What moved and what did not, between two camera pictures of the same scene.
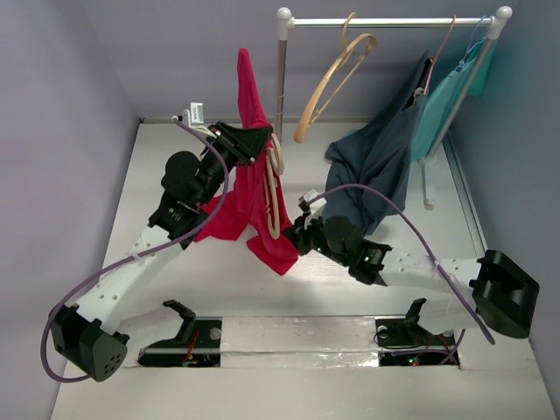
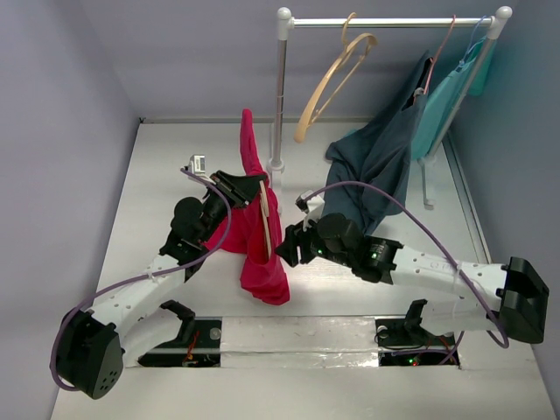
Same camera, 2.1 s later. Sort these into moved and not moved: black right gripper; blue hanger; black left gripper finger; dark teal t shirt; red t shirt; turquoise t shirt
Moved: black left gripper finger; red t shirt
Not moved: blue hanger; turquoise t shirt; dark teal t shirt; black right gripper
